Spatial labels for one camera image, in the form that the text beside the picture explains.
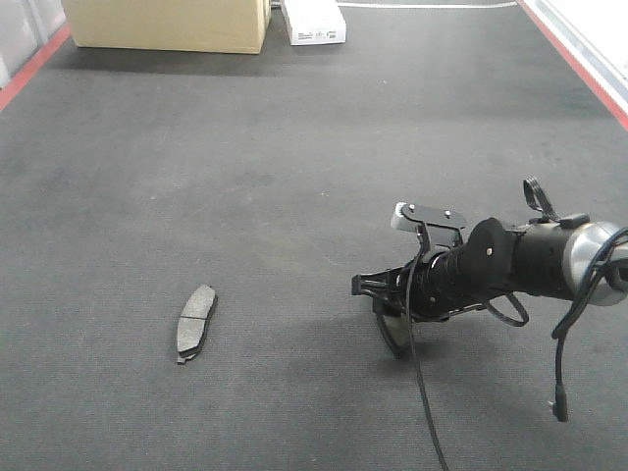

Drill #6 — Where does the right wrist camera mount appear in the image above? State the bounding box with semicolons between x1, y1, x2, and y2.
391;202;467;249

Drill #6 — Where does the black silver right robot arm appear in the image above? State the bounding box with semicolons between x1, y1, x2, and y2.
351;215;627;356

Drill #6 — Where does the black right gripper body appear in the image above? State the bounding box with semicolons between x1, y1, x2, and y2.
351;247;496;322

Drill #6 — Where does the black conveyor belt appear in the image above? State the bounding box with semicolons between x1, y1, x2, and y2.
1;5;627;470

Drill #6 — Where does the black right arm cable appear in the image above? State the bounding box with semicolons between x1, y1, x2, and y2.
404;176;628;471

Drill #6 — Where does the white printed box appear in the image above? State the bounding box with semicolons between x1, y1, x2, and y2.
281;0;346;46

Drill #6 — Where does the cardboard box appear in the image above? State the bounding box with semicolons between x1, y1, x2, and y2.
62;0;271;54

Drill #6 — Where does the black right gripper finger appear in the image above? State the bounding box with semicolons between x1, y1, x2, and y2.
373;308;408;359

